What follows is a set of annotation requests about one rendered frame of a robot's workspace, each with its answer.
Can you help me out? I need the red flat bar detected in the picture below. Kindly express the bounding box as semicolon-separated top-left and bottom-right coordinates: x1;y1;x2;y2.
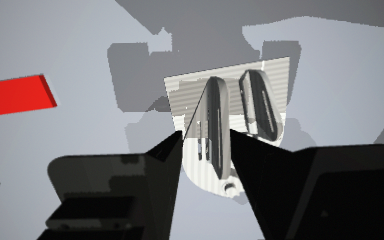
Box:
0;75;57;114

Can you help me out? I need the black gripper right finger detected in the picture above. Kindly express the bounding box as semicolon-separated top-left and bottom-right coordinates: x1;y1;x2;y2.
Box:
230;129;384;240

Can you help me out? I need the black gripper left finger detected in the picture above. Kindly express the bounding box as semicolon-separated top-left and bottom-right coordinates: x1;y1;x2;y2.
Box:
47;130;183;240

